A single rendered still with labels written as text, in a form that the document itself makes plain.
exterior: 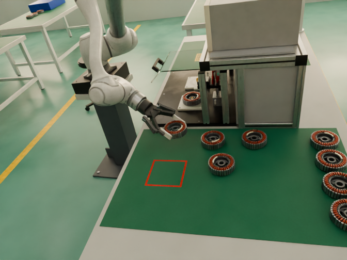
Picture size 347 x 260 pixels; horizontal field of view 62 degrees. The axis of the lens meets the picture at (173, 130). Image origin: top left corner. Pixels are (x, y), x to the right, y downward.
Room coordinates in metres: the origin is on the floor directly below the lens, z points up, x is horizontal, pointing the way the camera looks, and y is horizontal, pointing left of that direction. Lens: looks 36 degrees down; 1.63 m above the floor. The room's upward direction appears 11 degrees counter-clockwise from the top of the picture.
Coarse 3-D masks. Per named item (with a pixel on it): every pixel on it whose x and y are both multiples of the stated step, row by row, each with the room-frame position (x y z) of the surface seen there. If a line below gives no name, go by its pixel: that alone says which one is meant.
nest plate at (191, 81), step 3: (189, 78) 1.72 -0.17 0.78; (192, 78) 1.71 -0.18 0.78; (195, 78) 1.70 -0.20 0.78; (210, 78) 1.67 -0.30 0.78; (189, 81) 1.68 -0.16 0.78; (192, 81) 1.68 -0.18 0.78; (195, 81) 1.67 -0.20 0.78; (186, 84) 1.65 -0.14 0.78; (189, 84) 1.64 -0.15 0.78; (192, 84) 1.63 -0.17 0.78; (186, 87) 1.61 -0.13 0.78; (189, 87) 1.60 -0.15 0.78; (192, 87) 1.59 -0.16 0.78
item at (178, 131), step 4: (168, 124) 1.16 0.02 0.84; (172, 124) 1.16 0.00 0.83; (176, 124) 1.16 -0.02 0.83; (180, 124) 1.14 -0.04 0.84; (184, 124) 1.13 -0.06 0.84; (164, 128) 1.13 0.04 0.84; (168, 128) 1.13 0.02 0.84; (172, 128) 1.13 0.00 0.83; (176, 128) 1.14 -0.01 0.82; (180, 128) 1.10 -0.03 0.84; (184, 128) 1.10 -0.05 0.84; (168, 132) 1.09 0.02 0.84; (172, 132) 1.08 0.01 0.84; (176, 132) 1.08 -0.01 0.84; (180, 132) 1.08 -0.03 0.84; (184, 132) 1.09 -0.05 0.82; (172, 136) 1.08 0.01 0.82; (176, 136) 1.07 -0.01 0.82; (180, 136) 1.08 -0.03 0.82
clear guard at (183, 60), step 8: (168, 56) 1.45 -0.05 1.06; (176, 56) 1.43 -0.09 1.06; (184, 56) 1.40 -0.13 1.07; (192, 56) 1.39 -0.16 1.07; (160, 64) 1.49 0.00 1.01; (168, 64) 1.34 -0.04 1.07; (176, 64) 1.32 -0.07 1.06; (184, 64) 1.30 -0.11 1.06; (192, 64) 1.29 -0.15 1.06; (152, 80) 1.30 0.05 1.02
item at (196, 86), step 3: (207, 78) 1.40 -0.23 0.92; (198, 81) 1.39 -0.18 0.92; (207, 81) 1.37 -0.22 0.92; (210, 81) 1.41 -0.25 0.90; (219, 81) 1.39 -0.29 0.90; (195, 84) 1.44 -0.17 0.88; (198, 84) 1.38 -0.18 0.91; (207, 84) 1.36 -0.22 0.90; (210, 84) 1.37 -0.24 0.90; (216, 84) 1.36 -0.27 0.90; (219, 84) 1.35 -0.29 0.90; (195, 87) 1.40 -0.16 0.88; (198, 87) 1.38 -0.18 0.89; (207, 87) 1.36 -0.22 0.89; (210, 87) 1.36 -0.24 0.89; (213, 87) 1.35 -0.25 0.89; (216, 87) 1.35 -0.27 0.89; (219, 87) 1.34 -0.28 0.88; (216, 90) 1.36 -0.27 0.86; (216, 93) 1.36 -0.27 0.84
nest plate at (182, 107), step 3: (180, 102) 1.44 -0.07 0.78; (180, 105) 1.41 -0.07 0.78; (183, 105) 1.40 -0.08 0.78; (195, 105) 1.38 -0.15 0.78; (198, 105) 1.37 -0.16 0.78; (180, 108) 1.38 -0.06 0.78; (183, 108) 1.37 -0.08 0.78; (186, 108) 1.36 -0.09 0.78; (189, 108) 1.36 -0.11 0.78; (192, 108) 1.35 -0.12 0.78; (195, 108) 1.35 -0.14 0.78; (198, 108) 1.34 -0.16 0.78; (201, 108) 1.34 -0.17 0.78
